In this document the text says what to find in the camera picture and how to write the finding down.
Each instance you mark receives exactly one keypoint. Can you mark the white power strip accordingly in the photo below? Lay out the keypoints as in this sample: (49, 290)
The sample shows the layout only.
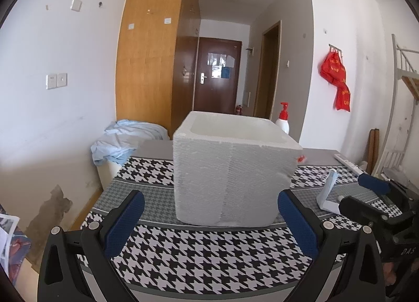
(348, 162)

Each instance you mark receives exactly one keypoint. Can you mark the small corridor wall box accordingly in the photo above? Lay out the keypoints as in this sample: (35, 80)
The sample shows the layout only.
(250, 50)

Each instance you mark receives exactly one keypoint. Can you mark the red hanging bag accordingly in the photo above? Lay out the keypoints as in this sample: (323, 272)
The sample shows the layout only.
(334, 71)

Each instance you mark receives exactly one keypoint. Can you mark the light blue bedding pile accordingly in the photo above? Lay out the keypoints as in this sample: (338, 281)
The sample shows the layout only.
(131, 139)

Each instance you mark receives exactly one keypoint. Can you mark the blue paper notice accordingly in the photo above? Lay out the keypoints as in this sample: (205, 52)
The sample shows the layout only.
(226, 72)

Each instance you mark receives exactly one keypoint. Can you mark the white foam box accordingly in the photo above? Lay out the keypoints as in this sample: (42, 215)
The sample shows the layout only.
(229, 177)

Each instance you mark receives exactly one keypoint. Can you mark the brown wooden planks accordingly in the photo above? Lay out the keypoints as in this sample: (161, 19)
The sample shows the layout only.
(373, 151)

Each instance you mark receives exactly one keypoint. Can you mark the stack of printed papers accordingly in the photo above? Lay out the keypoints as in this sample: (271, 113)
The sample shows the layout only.
(11, 246)

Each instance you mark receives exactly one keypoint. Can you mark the red snack packet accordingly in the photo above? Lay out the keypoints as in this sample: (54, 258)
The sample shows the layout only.
(300, 158)

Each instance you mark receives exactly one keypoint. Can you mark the single white wall switch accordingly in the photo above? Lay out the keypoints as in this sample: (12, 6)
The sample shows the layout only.
(76, 5)

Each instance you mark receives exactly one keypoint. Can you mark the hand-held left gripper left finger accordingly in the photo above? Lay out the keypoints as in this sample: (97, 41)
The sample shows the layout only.
(126, 223)

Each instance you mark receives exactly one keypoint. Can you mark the white pump bottle red cap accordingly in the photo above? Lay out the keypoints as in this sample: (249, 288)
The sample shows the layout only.
(283, 123)

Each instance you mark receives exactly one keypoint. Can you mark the houndstooth tablecloth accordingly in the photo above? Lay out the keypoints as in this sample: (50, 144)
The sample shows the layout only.
(196, 256)

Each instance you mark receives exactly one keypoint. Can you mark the clear plastic stand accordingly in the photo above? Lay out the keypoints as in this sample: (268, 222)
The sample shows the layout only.
(328, 190)

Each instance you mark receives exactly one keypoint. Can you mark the wooden wardrobe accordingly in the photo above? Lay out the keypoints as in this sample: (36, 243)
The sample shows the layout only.
(147, 59)

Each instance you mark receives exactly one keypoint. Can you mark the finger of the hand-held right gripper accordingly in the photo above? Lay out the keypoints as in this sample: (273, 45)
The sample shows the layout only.
(356, 208)
(373, 183)

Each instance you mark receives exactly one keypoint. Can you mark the red fire extinguisher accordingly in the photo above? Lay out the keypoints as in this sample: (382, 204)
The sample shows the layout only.
(239, 110)

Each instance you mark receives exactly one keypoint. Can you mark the metal wall hook rack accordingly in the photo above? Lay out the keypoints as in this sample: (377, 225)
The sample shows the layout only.
(335, 49)

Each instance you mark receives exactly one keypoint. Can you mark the white metal bunk bed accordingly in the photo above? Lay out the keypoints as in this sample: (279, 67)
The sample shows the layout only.
(394, 118)

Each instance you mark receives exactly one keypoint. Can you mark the white wall socket plate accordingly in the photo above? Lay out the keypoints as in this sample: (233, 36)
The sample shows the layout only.
(62, 80)
(51, 81)

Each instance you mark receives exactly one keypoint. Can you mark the dark brown door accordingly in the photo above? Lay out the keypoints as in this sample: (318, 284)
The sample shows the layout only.
(216, 95)

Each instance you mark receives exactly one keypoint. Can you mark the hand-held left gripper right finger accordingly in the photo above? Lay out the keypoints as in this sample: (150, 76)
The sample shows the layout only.
(296, 226)

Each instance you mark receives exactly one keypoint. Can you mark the white paper notice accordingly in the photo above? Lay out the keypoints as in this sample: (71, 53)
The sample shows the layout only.
(219, 59)

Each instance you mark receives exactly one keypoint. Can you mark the brown side door frame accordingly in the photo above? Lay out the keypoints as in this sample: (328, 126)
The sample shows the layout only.
(266, 72)

